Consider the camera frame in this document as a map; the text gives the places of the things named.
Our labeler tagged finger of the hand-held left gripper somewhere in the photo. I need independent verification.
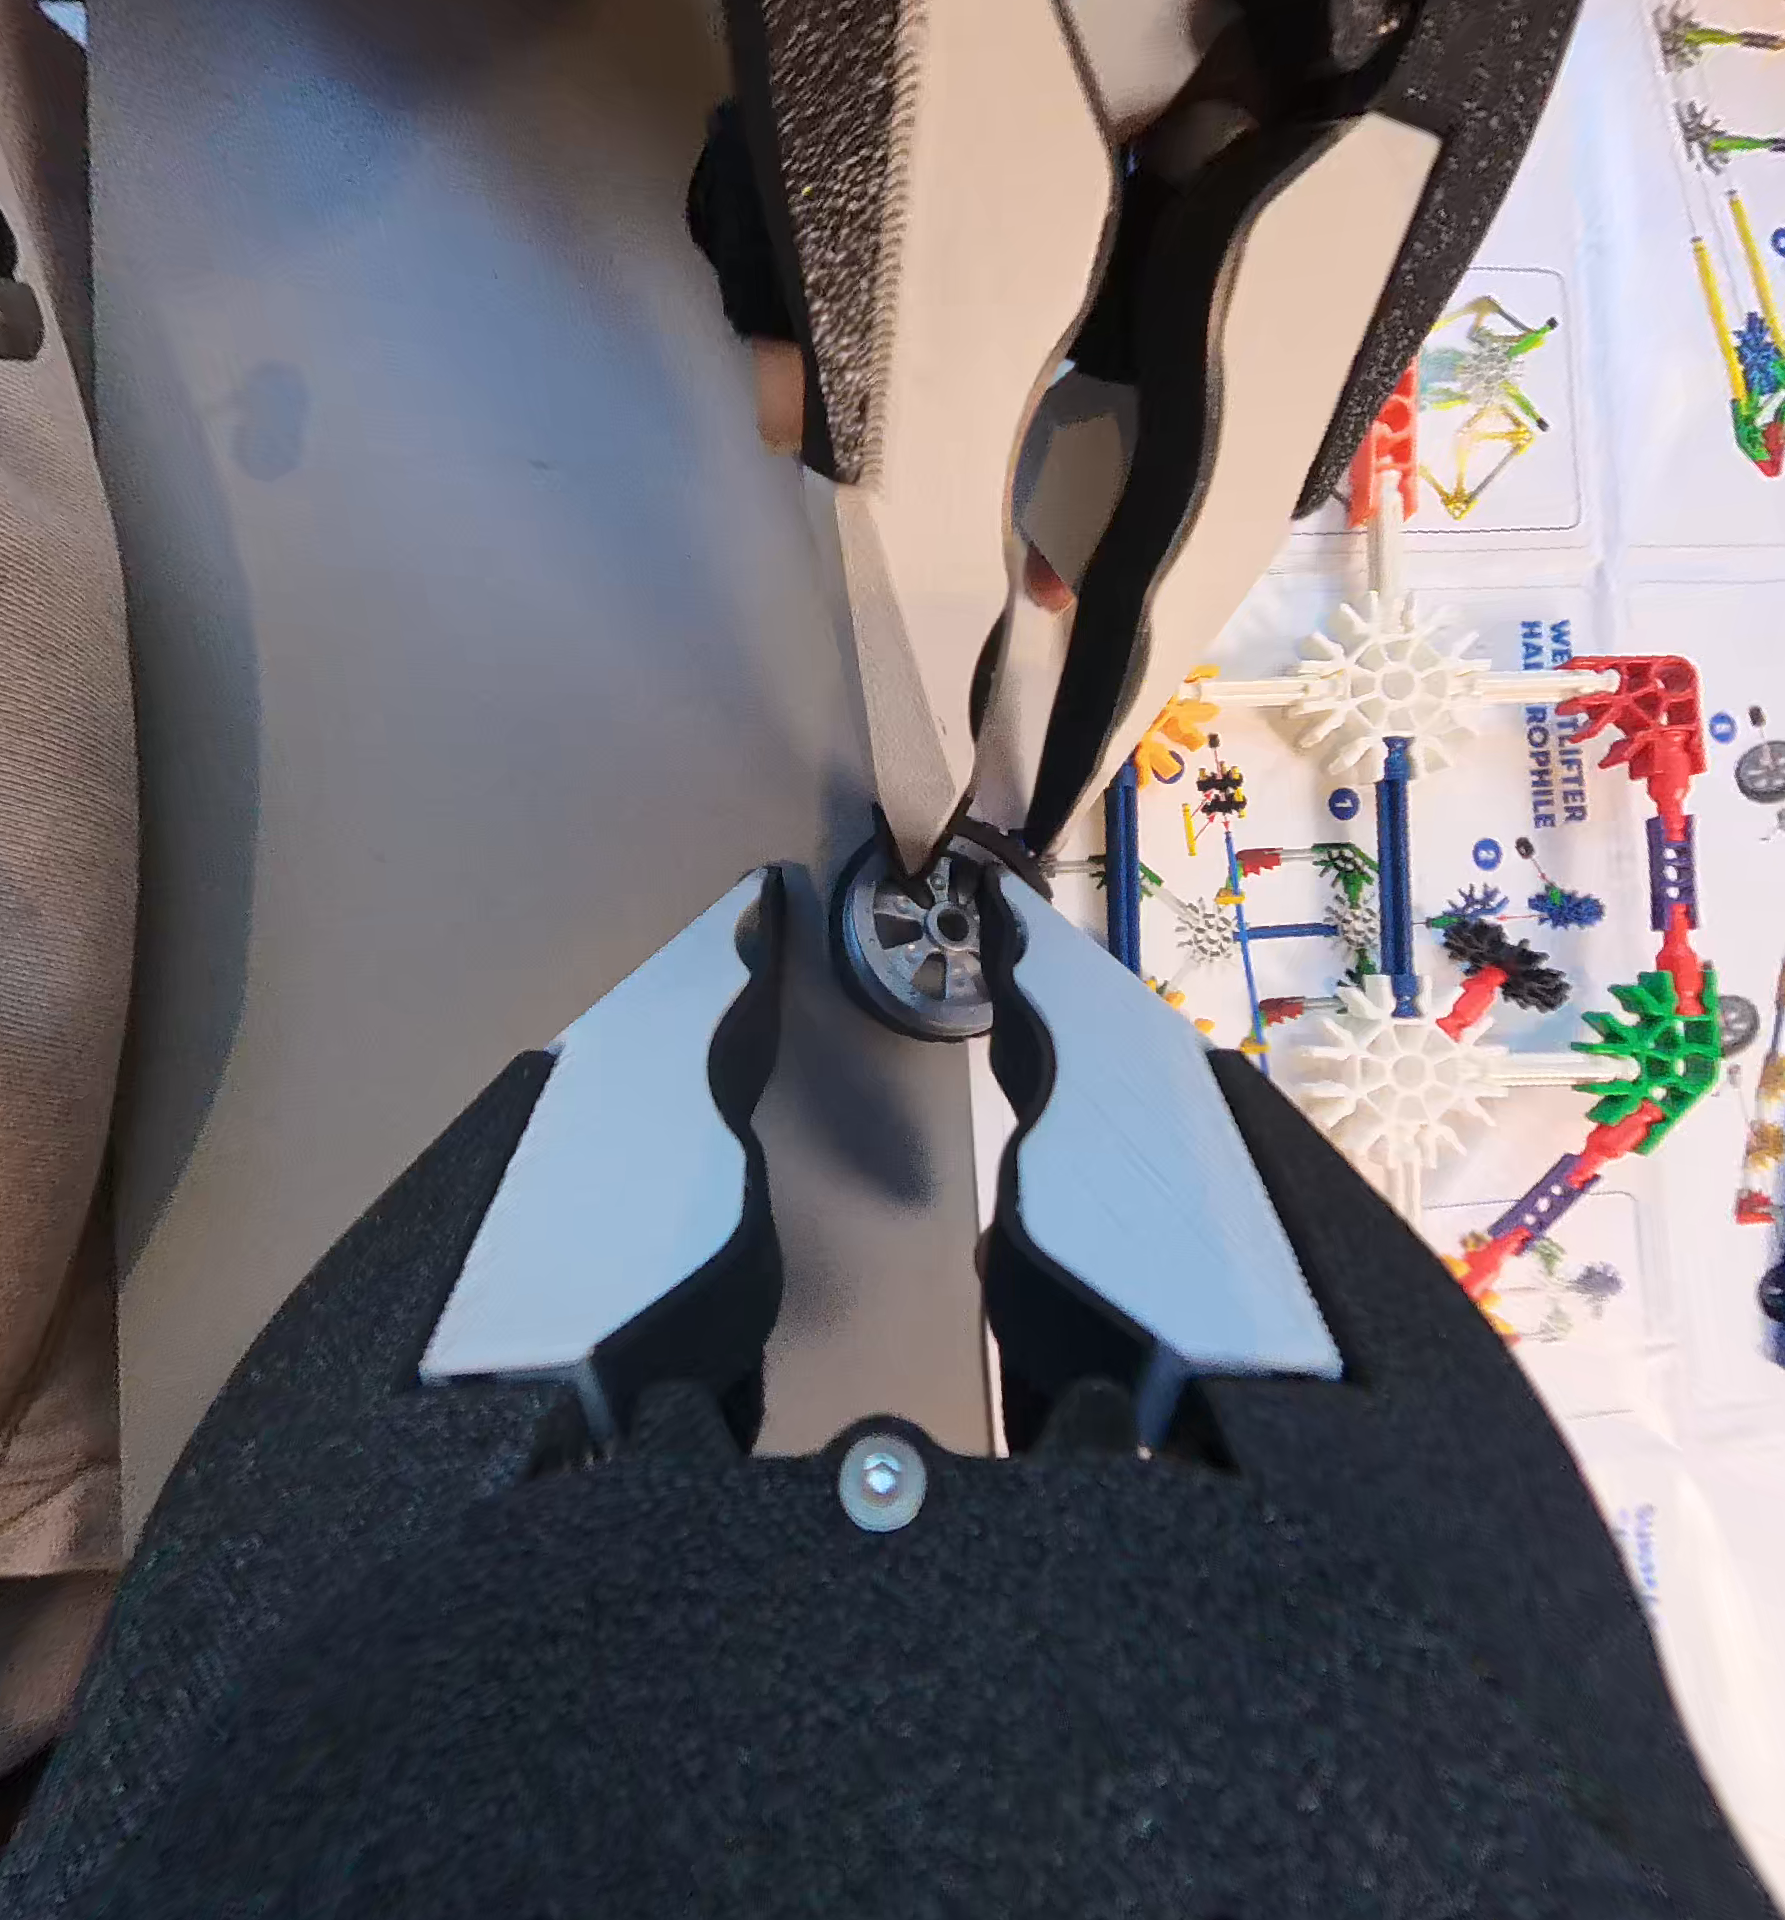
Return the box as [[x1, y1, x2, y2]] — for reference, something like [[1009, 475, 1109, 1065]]
[[826, 0, 1138, 872], [961, 115, 1449, 872]]

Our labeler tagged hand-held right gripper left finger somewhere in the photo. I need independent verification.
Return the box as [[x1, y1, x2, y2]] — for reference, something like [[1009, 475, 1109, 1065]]
[[421, 872, 789, 1457]]

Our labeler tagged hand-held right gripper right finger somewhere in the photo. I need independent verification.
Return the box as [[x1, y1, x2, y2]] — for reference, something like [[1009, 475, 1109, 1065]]
[[982, 878, 1344, 1457]]

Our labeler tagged black rubber tyre ring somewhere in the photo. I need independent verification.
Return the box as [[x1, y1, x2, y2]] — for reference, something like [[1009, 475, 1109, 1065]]
[[826, 834, 1058, 1047]]

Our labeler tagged grey desk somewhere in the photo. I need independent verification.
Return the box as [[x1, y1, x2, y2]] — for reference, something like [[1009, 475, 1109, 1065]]
[[81, 0, 1132, 1441]]

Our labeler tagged person's left hand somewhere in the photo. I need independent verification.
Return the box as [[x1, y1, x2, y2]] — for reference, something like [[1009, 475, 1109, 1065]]
[[735, 336, 817, 458]]

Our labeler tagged large fold-out instruction sheet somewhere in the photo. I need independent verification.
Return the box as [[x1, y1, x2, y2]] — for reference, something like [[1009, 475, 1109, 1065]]
[[969, 0, 1785, 1920]]

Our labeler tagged colourful rod and connector model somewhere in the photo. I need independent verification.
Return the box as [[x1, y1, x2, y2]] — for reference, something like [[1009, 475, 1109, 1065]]
[[1088, 375, 1734, 1296]]

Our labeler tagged person in beige hoodie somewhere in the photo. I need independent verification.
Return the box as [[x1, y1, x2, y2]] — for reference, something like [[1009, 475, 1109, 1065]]
[[0, 0, 150, 1832]]

